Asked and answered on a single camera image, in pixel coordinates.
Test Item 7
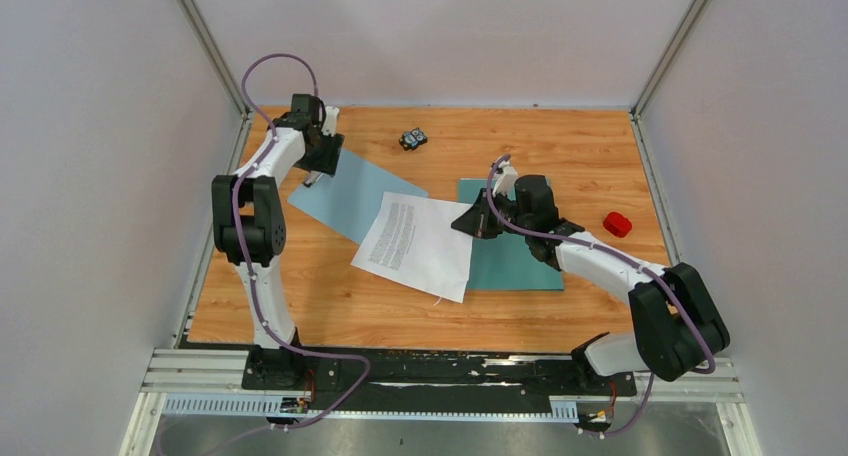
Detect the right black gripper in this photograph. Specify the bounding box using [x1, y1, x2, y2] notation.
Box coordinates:
[452, 188, 533, 240]

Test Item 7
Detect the green file folder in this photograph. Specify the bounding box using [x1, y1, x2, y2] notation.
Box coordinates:
[458, 177, 566, 293]

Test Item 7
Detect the light blue clipboard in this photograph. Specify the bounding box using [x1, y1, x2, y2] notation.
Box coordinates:
[288, 149, 428, 244]

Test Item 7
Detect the paper sheet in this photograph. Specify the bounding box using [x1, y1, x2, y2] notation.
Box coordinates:
[351, 192, 473, 303]

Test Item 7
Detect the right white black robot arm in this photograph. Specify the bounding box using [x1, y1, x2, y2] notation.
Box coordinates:
[451, 175, 730, 394]

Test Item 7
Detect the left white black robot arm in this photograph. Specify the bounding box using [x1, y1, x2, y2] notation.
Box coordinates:
[211, 94, 344, 389]

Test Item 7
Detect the small red object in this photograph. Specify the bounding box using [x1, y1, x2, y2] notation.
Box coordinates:
[602, 211, 633, 238]

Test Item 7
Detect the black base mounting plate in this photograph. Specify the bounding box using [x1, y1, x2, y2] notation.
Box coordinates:
[241, 347, 637, 414]

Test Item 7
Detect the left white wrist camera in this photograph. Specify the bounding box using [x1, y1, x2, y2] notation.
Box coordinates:
[321, 106, 340, 136]

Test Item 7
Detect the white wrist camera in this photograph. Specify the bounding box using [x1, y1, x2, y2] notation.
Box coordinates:
[321, 106, 340, 136]
[491, 160, 518, 197]

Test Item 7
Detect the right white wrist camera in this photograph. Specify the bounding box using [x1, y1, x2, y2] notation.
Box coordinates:
[491, 160, 518, 197]

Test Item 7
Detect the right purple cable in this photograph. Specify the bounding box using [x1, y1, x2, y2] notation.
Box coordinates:
[484, 153, 718, 439]

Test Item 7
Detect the purple cable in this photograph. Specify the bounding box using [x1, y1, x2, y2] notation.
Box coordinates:
[484, 153, 718, 439]
[228, 53, 372, 434]

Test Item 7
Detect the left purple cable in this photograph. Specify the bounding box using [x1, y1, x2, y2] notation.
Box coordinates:
[228, 53, 372, 434]

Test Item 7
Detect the aluminium frame rail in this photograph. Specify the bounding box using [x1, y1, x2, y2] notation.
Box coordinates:
[142, 348, 744, 422]

